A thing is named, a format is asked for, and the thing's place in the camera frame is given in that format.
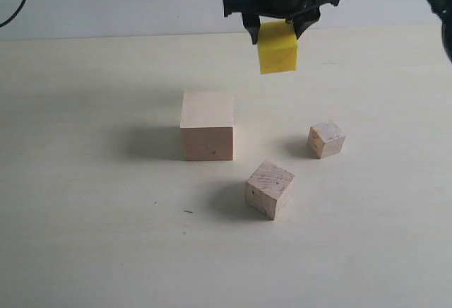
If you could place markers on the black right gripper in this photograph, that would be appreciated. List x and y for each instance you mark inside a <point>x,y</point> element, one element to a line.
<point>301,14</point>

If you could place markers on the yellow cube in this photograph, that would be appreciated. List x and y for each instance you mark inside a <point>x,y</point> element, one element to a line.
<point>277,47</point>

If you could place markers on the large wooden cube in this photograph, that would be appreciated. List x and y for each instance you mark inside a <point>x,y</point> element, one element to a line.
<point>207,125</point>

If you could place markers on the small wooden cube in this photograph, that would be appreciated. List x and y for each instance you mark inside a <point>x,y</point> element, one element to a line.
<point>326,139</point>

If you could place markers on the medium wooden cube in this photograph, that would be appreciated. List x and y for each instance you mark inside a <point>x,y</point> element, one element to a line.
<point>267,189</point>

